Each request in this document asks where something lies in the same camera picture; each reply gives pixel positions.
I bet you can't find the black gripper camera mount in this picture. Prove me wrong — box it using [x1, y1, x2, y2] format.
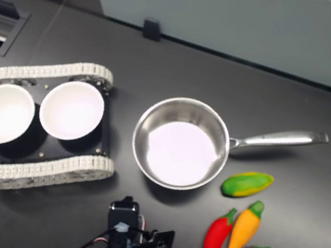
[143, 228, 178, 248]

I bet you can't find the black partition clip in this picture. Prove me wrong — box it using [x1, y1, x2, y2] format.
[139, 16, 163, 44]

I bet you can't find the pale grey putty lump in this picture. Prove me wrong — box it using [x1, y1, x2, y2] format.
[113, 221, 130, 234]

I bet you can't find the white bowl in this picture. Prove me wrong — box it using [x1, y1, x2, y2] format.
[0, 80, 42, 144]
[34, 76, 110, 145]

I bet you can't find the red toy chilli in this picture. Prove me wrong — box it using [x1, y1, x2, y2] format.
[197, 208, 243, 248]

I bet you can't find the orange toy carrot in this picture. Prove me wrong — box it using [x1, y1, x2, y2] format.
[218, 200, 271, 248]

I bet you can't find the toy corn cob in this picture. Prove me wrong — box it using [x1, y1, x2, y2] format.
[220, 168, 276, 200]

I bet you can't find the frosted glass partition panel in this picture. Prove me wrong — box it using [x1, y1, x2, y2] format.
[98, 0, 331, 137]

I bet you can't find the tracked vehicle with white tracks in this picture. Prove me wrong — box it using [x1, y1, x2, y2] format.
[0, 50, 129, 195]

